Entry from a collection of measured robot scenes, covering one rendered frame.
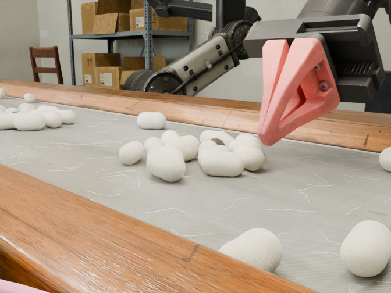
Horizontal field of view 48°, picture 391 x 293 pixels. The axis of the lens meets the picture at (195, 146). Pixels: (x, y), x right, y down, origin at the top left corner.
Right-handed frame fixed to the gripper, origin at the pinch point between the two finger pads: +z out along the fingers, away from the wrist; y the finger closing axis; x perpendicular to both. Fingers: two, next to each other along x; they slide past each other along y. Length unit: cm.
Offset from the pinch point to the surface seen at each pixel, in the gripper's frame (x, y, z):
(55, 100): 13, -59, -10
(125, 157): -1.2, -10.8, 5.5
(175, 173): -1.8, -4.0, 6.2
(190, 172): 1.1, -5.7, 4.2
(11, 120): -0.5, -35.8, 3.9
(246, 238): -7.7, 8.0, 11.3
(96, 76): 126, -284, -129
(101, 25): 95, -269, -152
